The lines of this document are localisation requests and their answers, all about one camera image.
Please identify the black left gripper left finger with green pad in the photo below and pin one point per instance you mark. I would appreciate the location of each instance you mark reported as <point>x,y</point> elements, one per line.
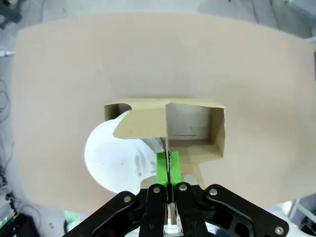
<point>161,168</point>

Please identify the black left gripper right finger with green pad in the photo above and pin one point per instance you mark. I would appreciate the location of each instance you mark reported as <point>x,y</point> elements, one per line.
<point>174,168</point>

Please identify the cardboard box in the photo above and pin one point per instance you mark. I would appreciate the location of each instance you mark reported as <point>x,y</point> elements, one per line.
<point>143,121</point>

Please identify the black device with green lights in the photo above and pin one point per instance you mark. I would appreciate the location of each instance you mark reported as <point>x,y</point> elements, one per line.
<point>6,218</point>

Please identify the black stand foot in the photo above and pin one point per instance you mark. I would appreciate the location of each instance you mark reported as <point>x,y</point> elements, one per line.
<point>10,12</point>

